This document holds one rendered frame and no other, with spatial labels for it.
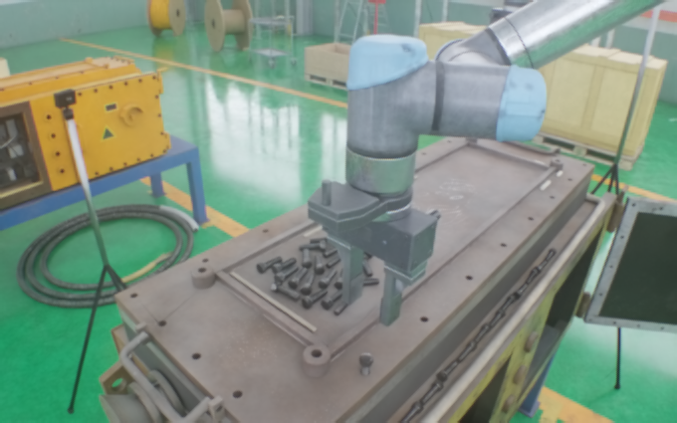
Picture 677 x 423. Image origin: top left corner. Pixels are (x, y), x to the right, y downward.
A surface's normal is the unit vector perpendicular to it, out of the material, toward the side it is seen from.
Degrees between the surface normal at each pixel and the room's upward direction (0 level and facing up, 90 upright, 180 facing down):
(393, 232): 90
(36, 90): 90
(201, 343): 0
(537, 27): 70
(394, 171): 90
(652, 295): 90
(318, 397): 0
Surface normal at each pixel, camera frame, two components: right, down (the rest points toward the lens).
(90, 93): 0.75, 0.33
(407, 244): -0.67, 0.35
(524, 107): -0.04, 0.29
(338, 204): 0.02, -0.87
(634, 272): -0.21, 0.47
